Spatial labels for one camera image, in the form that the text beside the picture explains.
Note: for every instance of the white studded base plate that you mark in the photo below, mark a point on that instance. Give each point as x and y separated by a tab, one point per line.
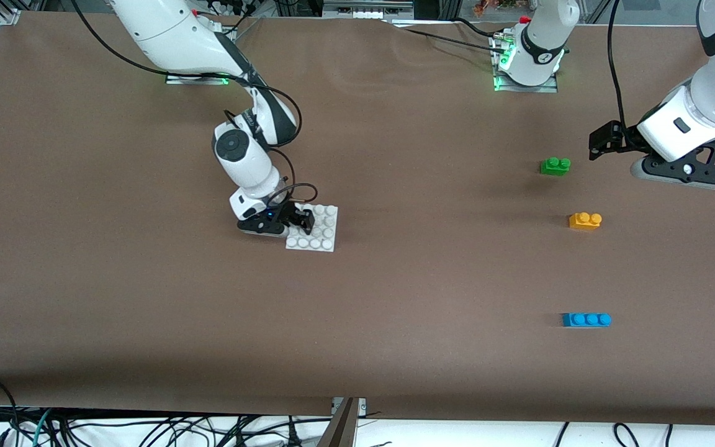
323	236

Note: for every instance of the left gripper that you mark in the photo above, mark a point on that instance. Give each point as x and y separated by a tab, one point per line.
623	139

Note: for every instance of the metal table bracket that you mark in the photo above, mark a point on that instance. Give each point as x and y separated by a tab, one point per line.
342	425

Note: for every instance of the yellow two-stud block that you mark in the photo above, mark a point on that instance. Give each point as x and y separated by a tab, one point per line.
584	221

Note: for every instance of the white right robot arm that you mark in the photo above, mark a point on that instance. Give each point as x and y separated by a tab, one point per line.
171	31

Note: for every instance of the aluminium frame profile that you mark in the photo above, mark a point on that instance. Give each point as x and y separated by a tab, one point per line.
10	12

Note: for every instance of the green two-stud block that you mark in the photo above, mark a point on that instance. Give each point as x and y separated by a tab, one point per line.
555	166

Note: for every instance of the white power strip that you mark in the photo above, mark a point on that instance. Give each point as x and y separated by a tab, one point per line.
367	11

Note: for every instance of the brown table cover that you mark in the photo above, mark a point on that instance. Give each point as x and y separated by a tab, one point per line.
345	310

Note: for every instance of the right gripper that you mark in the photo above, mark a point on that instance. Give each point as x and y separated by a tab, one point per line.
286	215

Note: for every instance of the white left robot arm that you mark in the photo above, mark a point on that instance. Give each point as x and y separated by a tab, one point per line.
544	37

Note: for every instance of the blue three-stud block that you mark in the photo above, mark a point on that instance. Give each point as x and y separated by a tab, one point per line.
586	320

